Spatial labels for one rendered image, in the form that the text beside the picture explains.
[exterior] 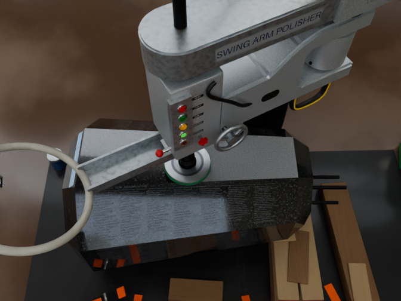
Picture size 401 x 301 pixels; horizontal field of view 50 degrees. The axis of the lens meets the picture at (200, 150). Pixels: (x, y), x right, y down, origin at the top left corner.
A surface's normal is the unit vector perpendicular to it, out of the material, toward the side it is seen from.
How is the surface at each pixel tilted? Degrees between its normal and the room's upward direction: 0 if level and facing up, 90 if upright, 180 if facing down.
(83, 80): 0
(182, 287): 0
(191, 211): 45
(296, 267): 0
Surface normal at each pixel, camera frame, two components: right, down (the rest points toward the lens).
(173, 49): 0.00, -0.53
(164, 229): 0.04, 0.22
